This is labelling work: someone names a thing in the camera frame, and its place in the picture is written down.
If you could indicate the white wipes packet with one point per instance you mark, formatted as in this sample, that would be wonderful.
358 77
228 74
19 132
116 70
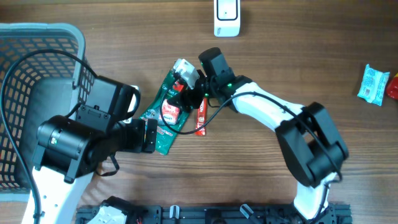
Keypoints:
373 85

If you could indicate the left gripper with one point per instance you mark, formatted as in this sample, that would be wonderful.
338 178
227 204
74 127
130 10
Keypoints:
138 126

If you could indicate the white barcode scanner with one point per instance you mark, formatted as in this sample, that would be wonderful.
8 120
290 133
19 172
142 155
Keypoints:
227 18

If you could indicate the red sauce sachet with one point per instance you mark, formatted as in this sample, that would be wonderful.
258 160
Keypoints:
201 118

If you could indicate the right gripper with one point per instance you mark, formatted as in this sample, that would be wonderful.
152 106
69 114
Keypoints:
183 101

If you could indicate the grey black shopping basket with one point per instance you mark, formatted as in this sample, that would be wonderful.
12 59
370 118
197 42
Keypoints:
43 85

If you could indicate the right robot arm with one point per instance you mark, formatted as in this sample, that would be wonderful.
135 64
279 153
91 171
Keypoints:
311 145

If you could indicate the green 3M gloves package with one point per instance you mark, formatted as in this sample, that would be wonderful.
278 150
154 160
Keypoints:
165 137

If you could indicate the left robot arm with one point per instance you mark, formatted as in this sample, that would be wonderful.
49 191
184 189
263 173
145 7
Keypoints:
70 147

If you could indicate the red Kleenex tissue pack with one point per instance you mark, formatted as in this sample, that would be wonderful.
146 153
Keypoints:
170 113

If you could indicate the red sauce bottle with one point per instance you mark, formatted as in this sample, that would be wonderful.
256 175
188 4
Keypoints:
392 88

